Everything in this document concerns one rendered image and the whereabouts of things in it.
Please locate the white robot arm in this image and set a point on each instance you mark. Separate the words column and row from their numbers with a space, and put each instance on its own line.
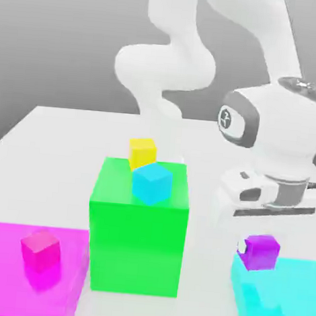
column 285, row 126

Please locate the small magenta cube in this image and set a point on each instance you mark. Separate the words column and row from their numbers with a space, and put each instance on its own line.
column 40, row 258

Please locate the small cyan cube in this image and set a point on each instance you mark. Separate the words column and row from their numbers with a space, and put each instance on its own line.
column 151, row 183

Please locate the small purple cube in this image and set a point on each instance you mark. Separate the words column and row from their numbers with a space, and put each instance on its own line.
column 263, row 253

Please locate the large green box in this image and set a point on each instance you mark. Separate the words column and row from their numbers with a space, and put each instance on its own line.
column 136, row 248

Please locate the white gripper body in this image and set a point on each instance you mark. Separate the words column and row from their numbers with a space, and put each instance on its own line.
column 274, row 212

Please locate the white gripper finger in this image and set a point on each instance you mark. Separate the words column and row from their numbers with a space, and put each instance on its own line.
column 242, row 246

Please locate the small yellow cube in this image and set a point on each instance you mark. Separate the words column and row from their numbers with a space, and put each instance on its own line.
column 142, row 151

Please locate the large cyan box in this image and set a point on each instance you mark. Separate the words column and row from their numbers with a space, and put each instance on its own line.
column 291, row 299

